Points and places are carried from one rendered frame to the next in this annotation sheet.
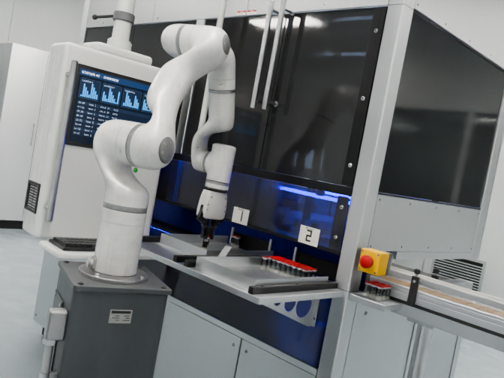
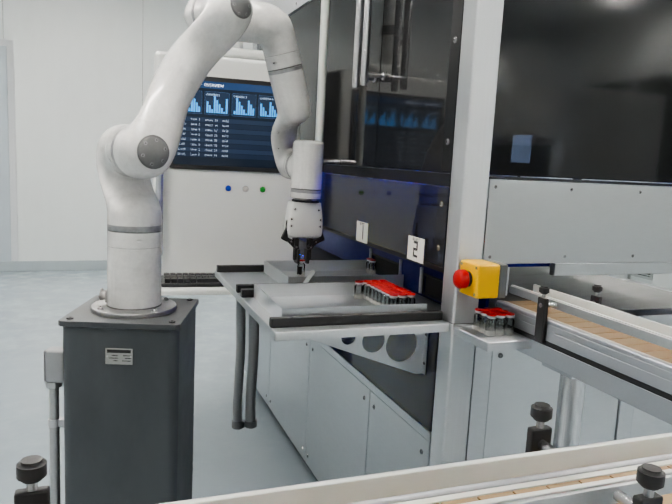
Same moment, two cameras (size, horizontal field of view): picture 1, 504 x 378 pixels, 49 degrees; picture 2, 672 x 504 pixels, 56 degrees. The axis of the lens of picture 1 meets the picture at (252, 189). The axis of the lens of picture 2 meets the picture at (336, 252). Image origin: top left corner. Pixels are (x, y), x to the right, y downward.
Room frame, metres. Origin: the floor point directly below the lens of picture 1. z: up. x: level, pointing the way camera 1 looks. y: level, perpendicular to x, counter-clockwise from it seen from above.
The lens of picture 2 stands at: (0.39, -0.70, 1.23)
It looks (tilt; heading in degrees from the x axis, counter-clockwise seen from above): 8 degrees down; 25
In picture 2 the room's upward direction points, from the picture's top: 3 degrees clockwise
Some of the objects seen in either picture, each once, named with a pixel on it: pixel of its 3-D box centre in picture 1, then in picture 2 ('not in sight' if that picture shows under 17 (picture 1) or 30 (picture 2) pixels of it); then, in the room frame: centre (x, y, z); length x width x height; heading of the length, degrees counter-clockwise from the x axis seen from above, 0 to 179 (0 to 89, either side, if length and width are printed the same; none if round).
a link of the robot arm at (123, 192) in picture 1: (123, 163); (129, 176); (1.51, 0.36, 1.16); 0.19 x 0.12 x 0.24; 64
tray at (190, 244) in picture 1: (217, 247); (331, 273); (2.04, 0.09, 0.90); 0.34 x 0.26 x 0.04; 136
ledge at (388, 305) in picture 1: (378, 301); (497, 336); (1.74, -0.46, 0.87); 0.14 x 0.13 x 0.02; 136
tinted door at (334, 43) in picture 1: (319, 94); (418, 50); (1.94, -0.17, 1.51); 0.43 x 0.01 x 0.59; 46
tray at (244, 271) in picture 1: (262, 271); (336, 300); (1.72, -0.08, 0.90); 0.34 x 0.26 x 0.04; 136
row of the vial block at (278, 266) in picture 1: (286, 268); (379, 296); (1.80, -0.16, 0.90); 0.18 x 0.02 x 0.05; 46
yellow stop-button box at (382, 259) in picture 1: (374, 261); (482, 278); (1.72, -0.42, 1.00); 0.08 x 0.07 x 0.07; 136
